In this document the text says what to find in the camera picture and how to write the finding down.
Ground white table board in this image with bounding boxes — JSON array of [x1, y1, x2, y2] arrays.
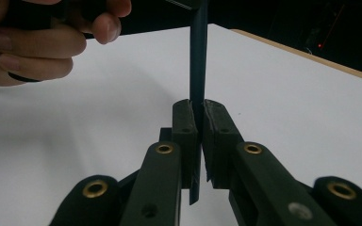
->
[[0, 23, 362, 226]]

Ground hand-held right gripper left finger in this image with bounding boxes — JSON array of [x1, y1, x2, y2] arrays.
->
[[118, 98, 201, 226]]

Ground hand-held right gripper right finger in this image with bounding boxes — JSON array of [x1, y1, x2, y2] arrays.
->
[[203, 99, 337, 226]]

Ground wooden table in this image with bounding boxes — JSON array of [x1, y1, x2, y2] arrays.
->
[[230, 27, 362, 86]]

